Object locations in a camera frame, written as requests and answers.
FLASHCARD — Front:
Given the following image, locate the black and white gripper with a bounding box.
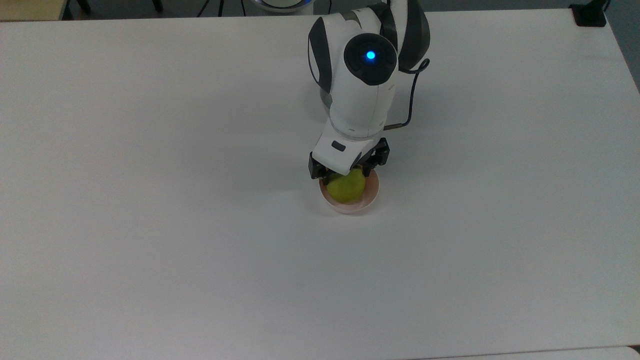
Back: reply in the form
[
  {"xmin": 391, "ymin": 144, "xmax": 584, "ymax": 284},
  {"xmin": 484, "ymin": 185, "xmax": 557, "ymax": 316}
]
[{"xmin": 307, "ymin": 119, "xmax": 391, "ymax": 187}]

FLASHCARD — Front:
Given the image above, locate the green pear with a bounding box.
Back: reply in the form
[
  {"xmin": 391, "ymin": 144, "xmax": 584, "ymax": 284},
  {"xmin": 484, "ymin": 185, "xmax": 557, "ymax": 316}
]
[{"xmin": 326, "ymin": 168, "xmax": 367, "ymax": 204}]

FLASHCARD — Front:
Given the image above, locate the pink bowl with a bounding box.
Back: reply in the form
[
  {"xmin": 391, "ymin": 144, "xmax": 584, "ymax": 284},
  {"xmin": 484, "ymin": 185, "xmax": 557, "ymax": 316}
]
[{"xmin": 319, "ymin": 169, "xmax": 380, "ymax": 215}]

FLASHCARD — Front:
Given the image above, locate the light wooden furniture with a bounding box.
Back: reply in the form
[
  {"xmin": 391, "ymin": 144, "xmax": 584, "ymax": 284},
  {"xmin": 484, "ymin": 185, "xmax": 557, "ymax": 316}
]
[{"xmin": 0, "ymin": 0, "xmax": 69, "ymax": 22}]

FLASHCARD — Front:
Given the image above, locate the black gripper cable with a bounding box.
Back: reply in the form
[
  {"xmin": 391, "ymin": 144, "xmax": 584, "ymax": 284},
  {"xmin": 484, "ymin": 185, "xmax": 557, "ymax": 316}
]
[{"xmin": 384, "ymin": 58, "xmax": 431, "ymax": 131}]

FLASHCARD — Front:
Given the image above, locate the white robot base blue ring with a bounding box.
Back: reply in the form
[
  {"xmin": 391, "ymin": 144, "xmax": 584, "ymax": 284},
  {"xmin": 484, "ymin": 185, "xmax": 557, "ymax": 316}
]
[{"xmin": 251, "ymin": 0, "xmax": 315, "ymax": 13}]

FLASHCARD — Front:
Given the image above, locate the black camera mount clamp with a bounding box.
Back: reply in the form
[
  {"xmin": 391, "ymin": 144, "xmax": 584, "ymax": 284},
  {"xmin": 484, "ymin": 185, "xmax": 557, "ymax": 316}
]
[{"xmin": 569, "ymin": 0, "xmax": 612, "ymax": 28}]

